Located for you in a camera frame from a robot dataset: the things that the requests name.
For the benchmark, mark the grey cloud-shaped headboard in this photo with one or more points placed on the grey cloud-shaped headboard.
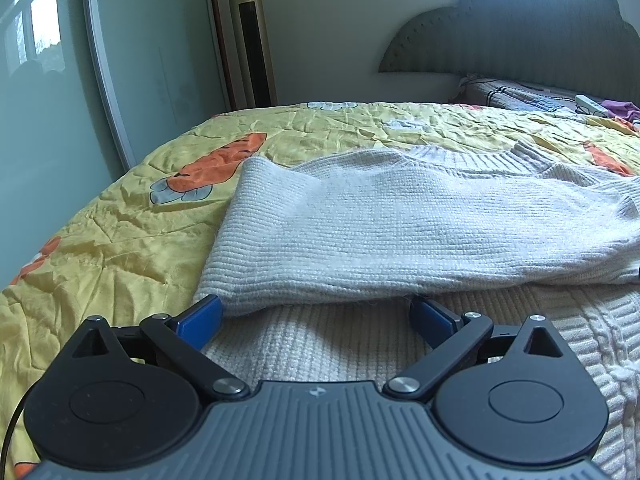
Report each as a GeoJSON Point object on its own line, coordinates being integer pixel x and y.
{"type": "Point", "coordinates": [525, 30]}

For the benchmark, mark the purple cloth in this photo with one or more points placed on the purple cloth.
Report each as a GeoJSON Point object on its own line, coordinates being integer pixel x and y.
{"type": "Point", "coordinates": [622, 109]}

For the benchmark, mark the glass wardrobe door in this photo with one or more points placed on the glass wardrobe door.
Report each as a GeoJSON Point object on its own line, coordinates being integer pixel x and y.
{"type": "Point", "coordinates": [40, 125]}
{"type": "Point", "coordinates": [165, 50]}

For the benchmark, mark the white power strip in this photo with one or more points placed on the white power strip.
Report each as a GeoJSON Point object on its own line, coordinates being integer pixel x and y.
{"type": "Point", "coordinates": [591, 105]}

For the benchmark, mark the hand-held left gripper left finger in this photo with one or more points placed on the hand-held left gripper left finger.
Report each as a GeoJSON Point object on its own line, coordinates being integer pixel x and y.
{"type": "Point", "coordinates": [200, 319]}

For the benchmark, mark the gold tower air conditioner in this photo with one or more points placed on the gold tower air conditioner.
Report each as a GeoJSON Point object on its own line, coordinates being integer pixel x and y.
{"type": "Point", "coordinates": [252, 35]}

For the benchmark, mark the yellow carrot print blanket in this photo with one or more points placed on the yellow carrot print blanket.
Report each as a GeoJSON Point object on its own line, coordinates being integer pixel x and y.
{"type": "Point", "coordinates": [125, 230]}

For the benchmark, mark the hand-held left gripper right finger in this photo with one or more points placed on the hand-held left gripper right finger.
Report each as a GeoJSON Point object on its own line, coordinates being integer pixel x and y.
{"type": "Point", "coordinates": [434, 320]}

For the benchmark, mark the white knit sweater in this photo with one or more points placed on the white knit sweater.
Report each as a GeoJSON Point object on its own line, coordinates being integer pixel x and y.
{"type": "Point", "coordinates": [400, 220]}

